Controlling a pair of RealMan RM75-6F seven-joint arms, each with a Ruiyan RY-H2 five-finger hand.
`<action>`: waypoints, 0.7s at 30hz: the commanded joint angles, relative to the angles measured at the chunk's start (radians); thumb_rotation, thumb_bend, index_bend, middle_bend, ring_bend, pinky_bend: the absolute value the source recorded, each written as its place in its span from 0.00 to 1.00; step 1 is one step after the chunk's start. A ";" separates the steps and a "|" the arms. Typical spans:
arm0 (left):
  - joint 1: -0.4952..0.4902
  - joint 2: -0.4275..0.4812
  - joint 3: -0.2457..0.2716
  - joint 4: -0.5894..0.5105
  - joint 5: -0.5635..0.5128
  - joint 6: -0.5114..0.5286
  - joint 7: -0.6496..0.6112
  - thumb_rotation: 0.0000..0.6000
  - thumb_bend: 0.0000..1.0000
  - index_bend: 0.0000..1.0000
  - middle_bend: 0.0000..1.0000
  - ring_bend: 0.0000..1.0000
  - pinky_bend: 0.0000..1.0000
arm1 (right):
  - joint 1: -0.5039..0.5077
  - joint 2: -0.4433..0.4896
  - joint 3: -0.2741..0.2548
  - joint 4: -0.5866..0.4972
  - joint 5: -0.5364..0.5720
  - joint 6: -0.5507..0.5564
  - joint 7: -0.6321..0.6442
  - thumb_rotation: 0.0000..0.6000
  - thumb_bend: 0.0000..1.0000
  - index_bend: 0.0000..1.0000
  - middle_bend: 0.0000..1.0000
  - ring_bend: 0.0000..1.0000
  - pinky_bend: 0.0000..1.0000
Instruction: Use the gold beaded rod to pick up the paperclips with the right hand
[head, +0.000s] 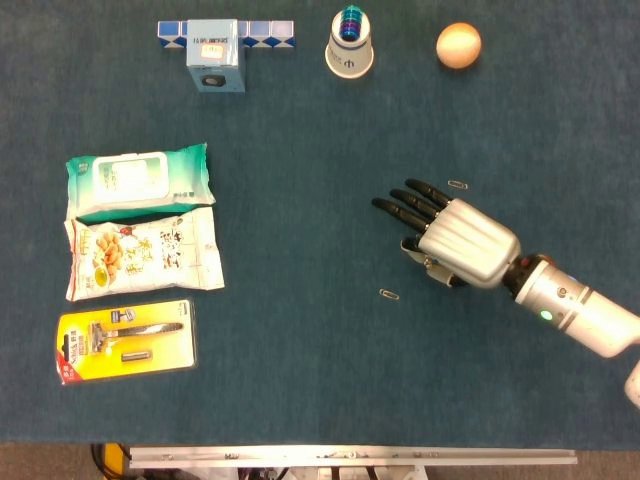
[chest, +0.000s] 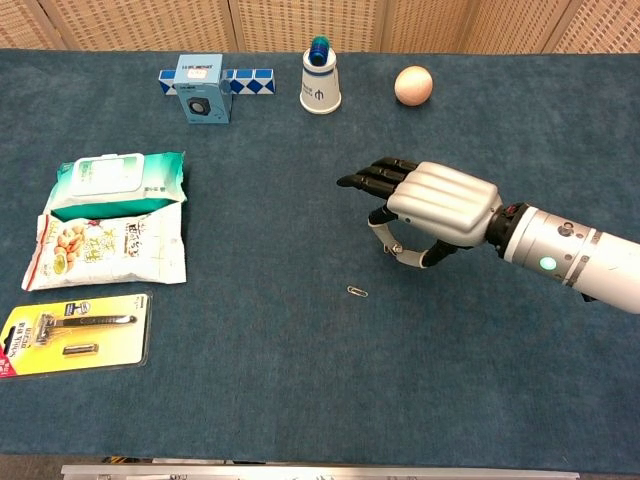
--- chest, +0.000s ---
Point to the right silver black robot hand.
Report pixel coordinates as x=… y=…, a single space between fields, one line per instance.
x=445 y=200

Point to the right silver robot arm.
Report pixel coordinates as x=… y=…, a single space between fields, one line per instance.
x=575 y=250

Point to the wooden ball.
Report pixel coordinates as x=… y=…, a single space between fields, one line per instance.
x=413 y=86

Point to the white paper cup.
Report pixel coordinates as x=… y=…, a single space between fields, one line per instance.
x=320 y=90

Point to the stack of blue discs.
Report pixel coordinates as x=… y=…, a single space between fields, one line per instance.
x=319 y=50

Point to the teal tablecloth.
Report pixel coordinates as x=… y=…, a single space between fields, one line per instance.
x=280 y=350

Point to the blue white snake puzzle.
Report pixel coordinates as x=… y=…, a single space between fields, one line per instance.
x=250 y=82

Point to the light blue speaker box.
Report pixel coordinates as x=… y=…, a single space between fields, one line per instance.
x=200 y=92

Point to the green wet wipes pack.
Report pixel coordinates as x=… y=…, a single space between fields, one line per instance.
x=110 y=175

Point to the woven folding screen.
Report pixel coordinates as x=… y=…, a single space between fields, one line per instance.
x=150 y=25

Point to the white peanut snack bag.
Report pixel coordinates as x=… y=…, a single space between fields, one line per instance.
x=100 y=250

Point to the yellow razor blister pack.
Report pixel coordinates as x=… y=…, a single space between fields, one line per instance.
x=75 y=345

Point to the aluminium rail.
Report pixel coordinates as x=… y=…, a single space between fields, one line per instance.
x=320 y=472

